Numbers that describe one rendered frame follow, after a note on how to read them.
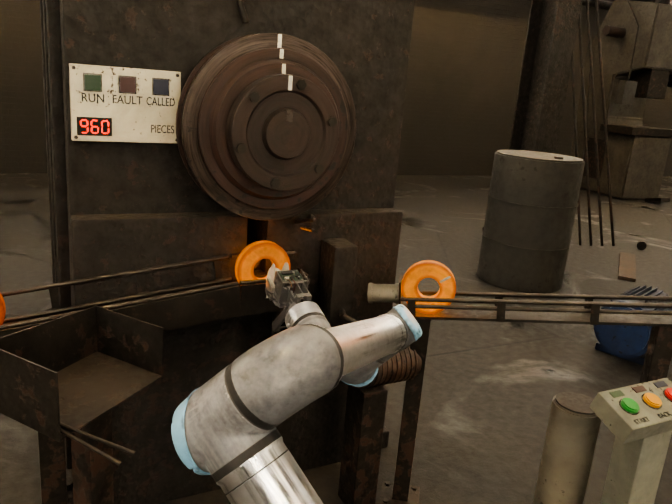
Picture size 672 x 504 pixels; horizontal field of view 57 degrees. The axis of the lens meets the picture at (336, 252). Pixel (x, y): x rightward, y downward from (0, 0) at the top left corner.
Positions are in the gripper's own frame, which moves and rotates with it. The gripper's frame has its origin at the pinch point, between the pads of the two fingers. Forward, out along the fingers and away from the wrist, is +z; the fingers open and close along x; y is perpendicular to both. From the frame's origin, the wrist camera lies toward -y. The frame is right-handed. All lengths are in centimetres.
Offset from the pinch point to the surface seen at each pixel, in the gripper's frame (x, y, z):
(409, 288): -38.8, -2.5, -8.7
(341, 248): -21.9, 3.0, 5.1
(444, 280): -46.4, 2.6, -12.8
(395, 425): -65, -80, 4
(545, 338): -190, -95, 50
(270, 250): -1.5, 1.9, 7.6
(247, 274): 4.8, -4.2, 5.6
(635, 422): -58, 6, -71
